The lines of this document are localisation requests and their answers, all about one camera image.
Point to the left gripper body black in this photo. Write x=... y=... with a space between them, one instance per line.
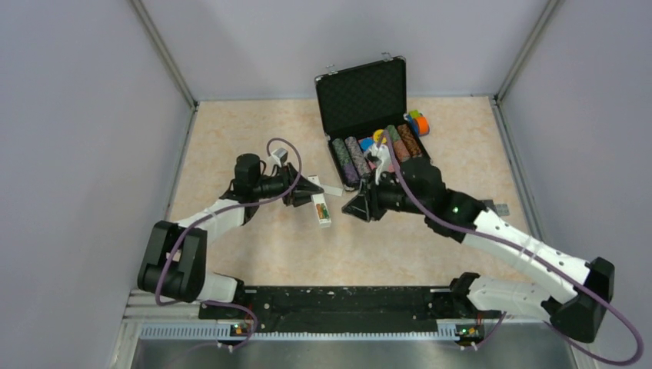
x=286 y=178

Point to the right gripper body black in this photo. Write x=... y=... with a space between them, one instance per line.
x=384 y=196

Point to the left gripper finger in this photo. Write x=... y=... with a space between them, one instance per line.
x=297 y=200
x=308 y=188

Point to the white battery cover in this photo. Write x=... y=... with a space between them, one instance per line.
x=333 y=191

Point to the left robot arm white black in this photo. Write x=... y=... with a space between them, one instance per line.
x=175 y=261

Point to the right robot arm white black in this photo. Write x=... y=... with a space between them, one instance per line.
x=564 y=291

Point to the black poker chip case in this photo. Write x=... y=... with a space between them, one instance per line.
x=357 y=101

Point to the grey lego baseplate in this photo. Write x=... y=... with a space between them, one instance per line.
x=501 y=209

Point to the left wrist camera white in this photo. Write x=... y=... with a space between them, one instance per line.
x=278 y=157

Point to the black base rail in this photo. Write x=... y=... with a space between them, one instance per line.
x=348 y=310

